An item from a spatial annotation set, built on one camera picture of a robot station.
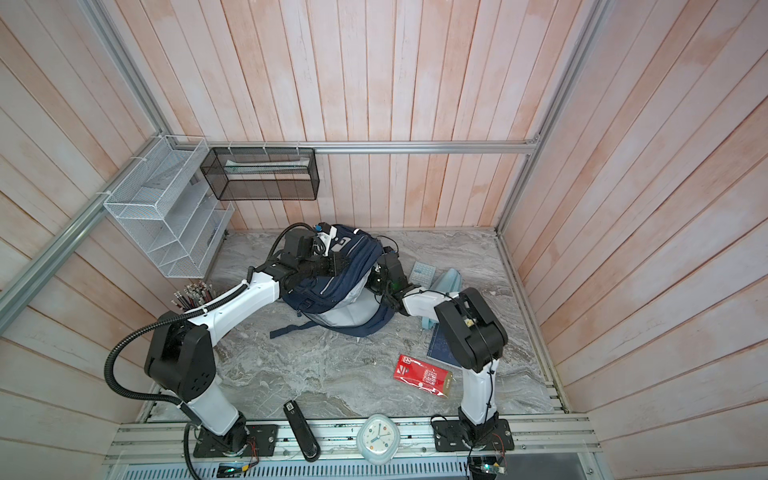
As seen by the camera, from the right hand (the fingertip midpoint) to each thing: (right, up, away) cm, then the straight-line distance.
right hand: (353, 271), depth 94 cm
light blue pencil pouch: (+33, -4, +7) cm, 34 cm away
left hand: (0, +2, -9) cm, 9 cm away
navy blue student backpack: (-2, -7, -12) cm, 14 cm away
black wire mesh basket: (-32, +34, +9) cm, 48 cm away
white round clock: (+8, -40, -23) cm, 47 cm away
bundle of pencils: (-42, -6, -14) cm, 45 cm away
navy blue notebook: (+26, -23, -6) cm, 35 cm away
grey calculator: (+24, -1, +11) cm, 26 cm away
